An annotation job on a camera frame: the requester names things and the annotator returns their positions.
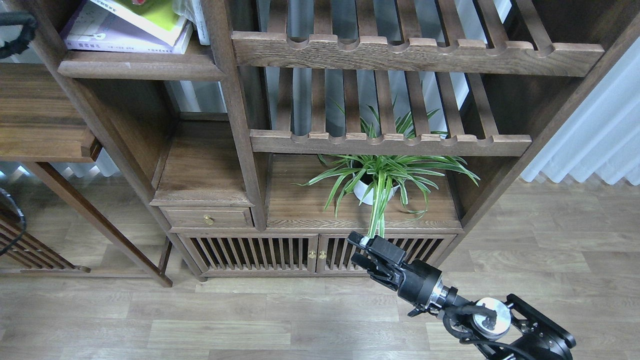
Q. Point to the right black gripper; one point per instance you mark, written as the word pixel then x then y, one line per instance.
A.
pixel 418 283

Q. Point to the yellow green paperback book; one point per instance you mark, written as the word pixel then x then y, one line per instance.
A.
pixel 155 17

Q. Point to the white lavender paperback book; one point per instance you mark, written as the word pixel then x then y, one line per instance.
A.
pixel 92 28

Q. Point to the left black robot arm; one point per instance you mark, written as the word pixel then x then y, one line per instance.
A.
pixel 28 25

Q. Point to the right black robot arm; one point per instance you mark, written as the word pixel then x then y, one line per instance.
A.
pixel 500 330

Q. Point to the white object on upper shelf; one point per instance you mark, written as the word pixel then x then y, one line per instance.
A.
pixel 193 12

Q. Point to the right slatted cabinet door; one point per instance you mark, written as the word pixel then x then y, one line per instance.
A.
pixel 335 253

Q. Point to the white plant pot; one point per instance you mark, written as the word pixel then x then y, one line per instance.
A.
pixel 367 179

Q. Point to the green spider plant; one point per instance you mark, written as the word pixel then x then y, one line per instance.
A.
pixel 405 169

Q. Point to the dark wooden bookshelf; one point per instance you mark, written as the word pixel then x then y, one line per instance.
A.
pixel 238 123

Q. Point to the small wooden drawer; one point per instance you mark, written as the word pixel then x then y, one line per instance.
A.
pixel 208 217

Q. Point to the white curtain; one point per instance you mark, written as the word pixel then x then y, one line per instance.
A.
pixel 601 137

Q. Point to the wooden side table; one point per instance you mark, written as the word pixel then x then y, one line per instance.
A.
pixel 40 127

